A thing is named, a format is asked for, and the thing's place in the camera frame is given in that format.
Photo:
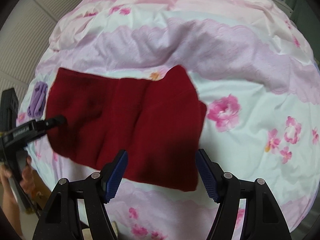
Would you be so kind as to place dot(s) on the red Mickey Mouse sweater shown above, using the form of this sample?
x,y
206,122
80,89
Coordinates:
x,y
158,123

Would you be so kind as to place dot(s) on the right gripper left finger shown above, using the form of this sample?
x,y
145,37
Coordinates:
x,y
60,218

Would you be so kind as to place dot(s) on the folded purple garment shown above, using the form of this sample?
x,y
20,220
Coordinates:
x,y
38,100

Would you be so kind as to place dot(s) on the pink floral duvet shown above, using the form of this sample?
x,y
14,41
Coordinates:
x,y
252,68

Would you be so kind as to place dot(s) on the person's left hand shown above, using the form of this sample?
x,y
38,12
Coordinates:
x,y
27,183

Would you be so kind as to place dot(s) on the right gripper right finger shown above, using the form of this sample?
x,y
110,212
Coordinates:
x,y
263,218

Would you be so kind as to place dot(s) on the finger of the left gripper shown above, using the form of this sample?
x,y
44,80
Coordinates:
x,y
42,126

